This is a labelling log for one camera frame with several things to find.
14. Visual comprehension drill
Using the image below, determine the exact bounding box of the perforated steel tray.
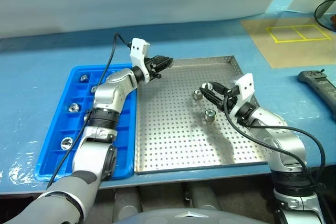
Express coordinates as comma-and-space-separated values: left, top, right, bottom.
134, 55, 274, 175

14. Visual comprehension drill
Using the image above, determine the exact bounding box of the black looped cable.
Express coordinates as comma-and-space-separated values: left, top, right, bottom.
314, 0, 336, 32

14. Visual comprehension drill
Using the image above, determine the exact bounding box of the yellow tape rectangle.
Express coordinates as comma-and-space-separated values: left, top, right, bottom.
265, 24, 332, 43

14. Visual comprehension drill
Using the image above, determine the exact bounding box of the metal nut lower compartment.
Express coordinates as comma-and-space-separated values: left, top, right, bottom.
60, 137, 74, 151

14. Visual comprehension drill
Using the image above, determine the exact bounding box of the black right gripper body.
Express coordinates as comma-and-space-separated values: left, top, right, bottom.
221, 87, 241, 114

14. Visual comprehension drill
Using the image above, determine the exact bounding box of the blue compartment tray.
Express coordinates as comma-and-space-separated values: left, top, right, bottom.
34, 63, 137, 182

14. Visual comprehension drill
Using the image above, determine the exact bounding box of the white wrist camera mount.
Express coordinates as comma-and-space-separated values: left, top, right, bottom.
227, 73, 257, 116
129, 37, 152, 83

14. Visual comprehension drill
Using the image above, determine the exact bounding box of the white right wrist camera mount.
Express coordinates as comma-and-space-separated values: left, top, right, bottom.
227, 73, 257, 116

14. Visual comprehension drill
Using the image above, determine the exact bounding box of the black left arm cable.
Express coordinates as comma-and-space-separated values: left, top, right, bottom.
46, 33, 132, 189

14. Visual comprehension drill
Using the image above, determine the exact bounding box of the grey remote controller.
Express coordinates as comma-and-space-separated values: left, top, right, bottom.
298, 69, 336, 122

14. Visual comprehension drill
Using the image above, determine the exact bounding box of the grey robot torso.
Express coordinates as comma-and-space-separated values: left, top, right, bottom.
111, 207, 272, 224

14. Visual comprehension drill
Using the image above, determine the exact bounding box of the grey rounded cylinder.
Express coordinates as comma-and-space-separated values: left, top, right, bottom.
188, 182, 221, 210
112, 187, 142, 222

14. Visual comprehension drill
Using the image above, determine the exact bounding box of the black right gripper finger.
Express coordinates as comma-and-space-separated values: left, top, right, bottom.
209, 81, 229, 95
201, 89, 226, 111

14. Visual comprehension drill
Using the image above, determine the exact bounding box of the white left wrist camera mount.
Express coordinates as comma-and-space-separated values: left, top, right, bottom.
129, 37, 152, 83

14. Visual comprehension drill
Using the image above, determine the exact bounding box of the brown floor mat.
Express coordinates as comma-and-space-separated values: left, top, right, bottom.
240, 16, 336, 69

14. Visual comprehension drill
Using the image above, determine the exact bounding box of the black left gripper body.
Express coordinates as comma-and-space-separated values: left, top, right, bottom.
143, 56, 163, 80

